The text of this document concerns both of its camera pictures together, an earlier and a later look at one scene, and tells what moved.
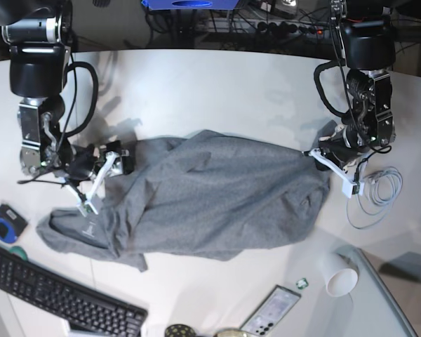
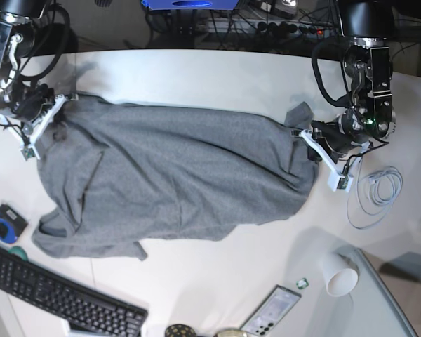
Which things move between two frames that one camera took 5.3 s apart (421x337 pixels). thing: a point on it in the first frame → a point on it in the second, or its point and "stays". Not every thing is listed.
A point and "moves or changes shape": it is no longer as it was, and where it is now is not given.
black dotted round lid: (179, 331) stays
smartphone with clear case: (269, 316) stays
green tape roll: (19, 251) stays
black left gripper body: (127, 160) → (28, 104)
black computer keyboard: (90, 314) stays
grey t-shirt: (205, 194) moves or changes shape
